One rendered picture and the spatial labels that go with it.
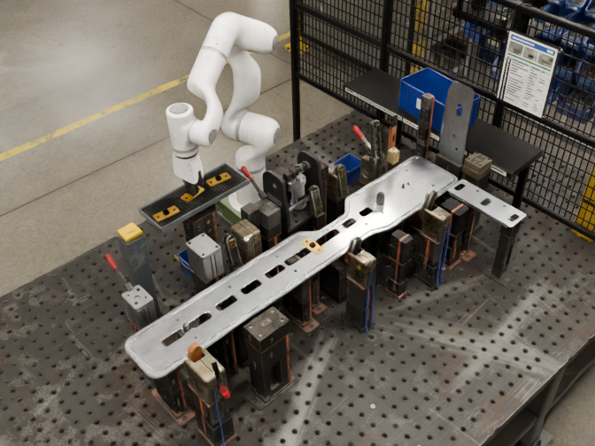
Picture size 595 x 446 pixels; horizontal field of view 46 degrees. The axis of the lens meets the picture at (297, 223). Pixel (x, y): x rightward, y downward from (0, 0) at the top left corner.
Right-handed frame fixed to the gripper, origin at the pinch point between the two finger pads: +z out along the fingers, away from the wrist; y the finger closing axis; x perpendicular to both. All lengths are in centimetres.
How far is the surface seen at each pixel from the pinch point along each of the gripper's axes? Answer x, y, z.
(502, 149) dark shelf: 102, 67, 16
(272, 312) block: -16, 47, 16
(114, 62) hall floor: 172, -270, 120
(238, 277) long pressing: -9.5, 27.3, 18.5
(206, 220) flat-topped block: 0.2, 4.7, 12.5
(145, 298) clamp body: -37.4, 14.3, 12.3
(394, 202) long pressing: 53, 48, 19
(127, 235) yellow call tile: -27.4, -2.1, 2.4
